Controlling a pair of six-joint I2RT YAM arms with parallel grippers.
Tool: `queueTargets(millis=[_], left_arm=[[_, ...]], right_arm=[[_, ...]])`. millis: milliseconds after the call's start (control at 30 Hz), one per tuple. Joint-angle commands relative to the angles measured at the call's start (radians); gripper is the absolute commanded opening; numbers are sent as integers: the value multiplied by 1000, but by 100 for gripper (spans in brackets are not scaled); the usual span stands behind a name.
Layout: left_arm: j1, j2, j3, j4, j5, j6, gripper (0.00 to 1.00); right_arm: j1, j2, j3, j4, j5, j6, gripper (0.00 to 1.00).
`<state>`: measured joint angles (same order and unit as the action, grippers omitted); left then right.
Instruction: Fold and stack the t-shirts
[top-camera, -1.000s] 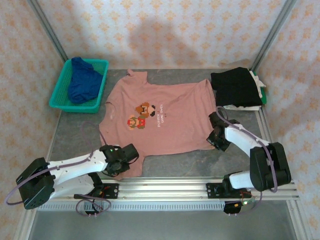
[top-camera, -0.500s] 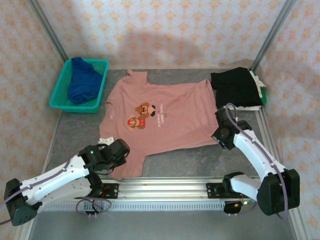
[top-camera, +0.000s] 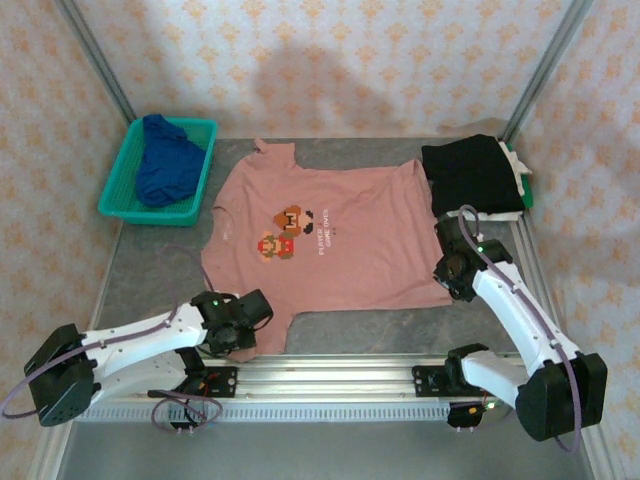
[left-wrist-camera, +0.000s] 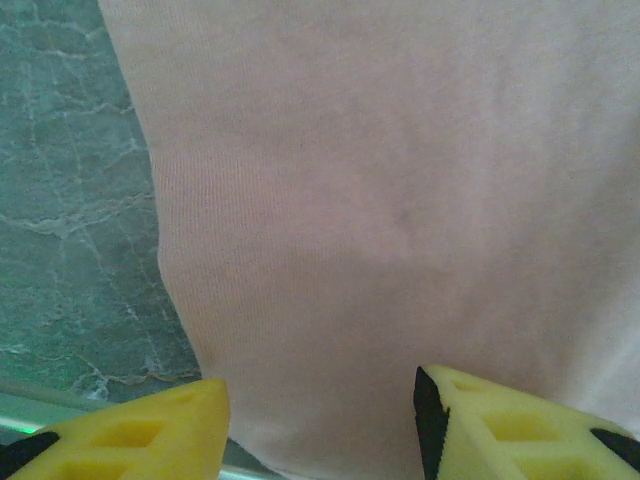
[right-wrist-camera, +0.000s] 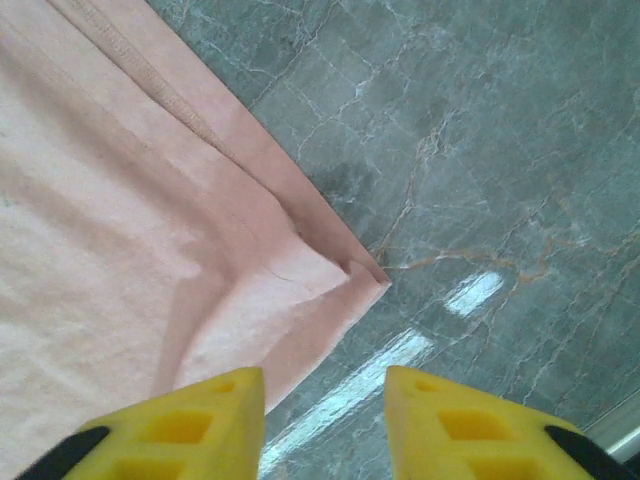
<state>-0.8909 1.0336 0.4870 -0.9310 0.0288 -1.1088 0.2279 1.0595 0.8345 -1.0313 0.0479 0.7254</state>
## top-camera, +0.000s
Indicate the pink printed t-shirt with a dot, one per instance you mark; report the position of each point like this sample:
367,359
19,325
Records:
350,260

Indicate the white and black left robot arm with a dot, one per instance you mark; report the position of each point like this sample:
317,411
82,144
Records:
140,335

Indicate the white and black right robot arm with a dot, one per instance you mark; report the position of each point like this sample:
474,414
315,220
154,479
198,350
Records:
510,310

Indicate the black folded t-shirt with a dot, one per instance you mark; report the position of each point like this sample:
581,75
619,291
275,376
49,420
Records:
470,175

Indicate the green folded t-shirt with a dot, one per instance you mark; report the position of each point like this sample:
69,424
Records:
530,197

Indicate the white folded t-shirt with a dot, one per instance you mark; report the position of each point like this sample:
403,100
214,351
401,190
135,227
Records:
520,167

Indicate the black connector board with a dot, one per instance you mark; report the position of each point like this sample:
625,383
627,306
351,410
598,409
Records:
462,417

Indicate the blue t-shirt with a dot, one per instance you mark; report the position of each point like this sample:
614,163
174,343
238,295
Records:
167,170

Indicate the green plastic basket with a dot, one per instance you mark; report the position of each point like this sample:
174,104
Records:
120,195

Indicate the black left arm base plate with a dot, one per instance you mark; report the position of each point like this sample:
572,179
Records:
227,382

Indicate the long aluminium mounting rail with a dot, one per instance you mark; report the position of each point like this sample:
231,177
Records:
325,380

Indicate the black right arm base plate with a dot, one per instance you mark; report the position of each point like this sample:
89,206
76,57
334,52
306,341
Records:
425,382

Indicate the aluminium frame leg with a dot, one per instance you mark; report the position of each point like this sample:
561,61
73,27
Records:
607,465
47,455

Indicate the aluminium frame post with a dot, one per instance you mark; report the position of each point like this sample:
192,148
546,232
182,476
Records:
95,55
547,55

